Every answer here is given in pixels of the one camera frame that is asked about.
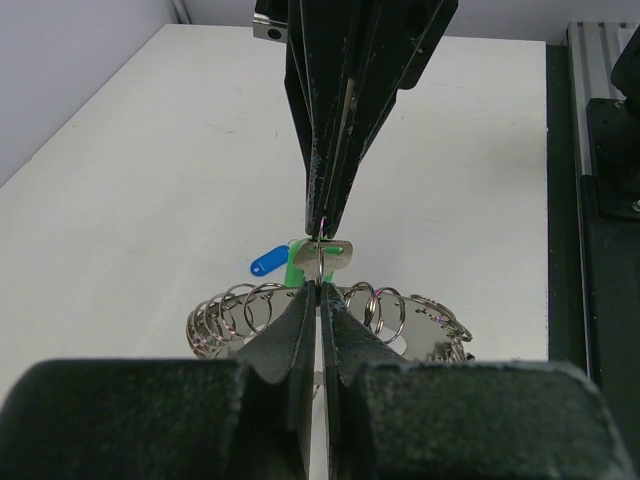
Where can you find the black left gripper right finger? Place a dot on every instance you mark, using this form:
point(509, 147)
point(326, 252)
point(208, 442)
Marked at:
point(390, 418)

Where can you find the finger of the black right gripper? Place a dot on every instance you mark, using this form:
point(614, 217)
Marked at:
point(399, 40)
point(321, 39)

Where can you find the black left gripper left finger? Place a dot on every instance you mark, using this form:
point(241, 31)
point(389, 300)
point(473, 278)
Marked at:
point(247, 416)

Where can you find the silver key with green tag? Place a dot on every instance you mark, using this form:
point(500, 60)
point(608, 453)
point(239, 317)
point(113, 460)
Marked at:
point(316, 259)

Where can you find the silver key with blue tag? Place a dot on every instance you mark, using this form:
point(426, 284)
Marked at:
point(271, 260)

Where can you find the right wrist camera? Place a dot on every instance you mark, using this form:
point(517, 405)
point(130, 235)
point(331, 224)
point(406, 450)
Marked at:
point(268, 28)

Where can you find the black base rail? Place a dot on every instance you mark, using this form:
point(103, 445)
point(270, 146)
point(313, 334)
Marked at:
point(593, 259)

